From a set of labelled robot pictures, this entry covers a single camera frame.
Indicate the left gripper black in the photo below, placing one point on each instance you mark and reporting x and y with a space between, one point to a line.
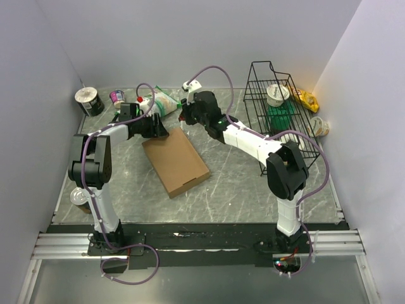
157 130

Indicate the metal tin can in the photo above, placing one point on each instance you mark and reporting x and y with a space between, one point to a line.
78 198

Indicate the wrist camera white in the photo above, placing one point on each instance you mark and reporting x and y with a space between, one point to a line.
191 88
144 105

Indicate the purple small yogurt cup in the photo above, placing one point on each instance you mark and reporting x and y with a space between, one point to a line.
117 97

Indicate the yellow chips bag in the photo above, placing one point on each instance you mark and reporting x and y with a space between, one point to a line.
306 99

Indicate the white yogurt cup in rack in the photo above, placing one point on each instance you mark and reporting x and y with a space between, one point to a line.
277 95

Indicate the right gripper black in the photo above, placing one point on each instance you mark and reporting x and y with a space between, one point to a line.
186 109

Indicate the aluminium rail frame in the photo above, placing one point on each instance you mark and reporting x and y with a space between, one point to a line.
76 246

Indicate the yellow white yogurt cup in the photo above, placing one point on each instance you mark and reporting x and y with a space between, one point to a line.
318 127

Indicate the brown cardboard express box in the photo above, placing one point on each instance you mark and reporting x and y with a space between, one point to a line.
176 162

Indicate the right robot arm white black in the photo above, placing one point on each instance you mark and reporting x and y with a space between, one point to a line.
286 170

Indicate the white cup in rack front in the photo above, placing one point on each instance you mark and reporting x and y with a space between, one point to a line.
292 137

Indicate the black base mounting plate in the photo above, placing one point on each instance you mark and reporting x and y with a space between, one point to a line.
142 246

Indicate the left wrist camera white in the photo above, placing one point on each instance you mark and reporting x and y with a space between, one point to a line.
144 105

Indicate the green white chips bag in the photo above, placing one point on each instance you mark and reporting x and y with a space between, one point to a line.
163 103

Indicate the black can white lid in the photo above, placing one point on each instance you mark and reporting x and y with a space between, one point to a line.
89 101

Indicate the green lidded container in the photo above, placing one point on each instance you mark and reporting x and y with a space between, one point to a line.
281 117

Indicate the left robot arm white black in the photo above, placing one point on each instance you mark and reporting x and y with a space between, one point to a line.
91 168

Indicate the black wire basket rack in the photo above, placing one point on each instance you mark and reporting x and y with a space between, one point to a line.
261 75

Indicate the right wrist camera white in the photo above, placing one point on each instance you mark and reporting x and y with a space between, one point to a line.
191 88

